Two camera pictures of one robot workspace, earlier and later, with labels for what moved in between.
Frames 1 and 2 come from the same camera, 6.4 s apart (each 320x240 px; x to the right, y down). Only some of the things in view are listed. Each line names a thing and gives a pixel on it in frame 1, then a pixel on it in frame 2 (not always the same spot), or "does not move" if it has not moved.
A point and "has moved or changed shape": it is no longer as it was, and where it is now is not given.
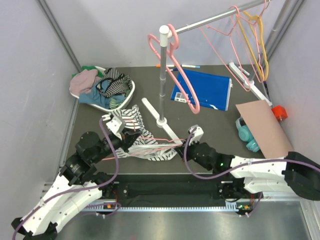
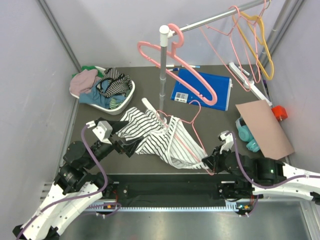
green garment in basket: [100, 72] does not move
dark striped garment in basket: [112, 83] does not move
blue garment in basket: [95, 97] does not move
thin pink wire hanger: [134, 124] → [192, 123]
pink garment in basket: [84, 82] does not move
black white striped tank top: [144, 146] has moved or changed shape
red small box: [279, 112] does not move
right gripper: [188, 149] → [212, 161]
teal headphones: [246, 135] does not move
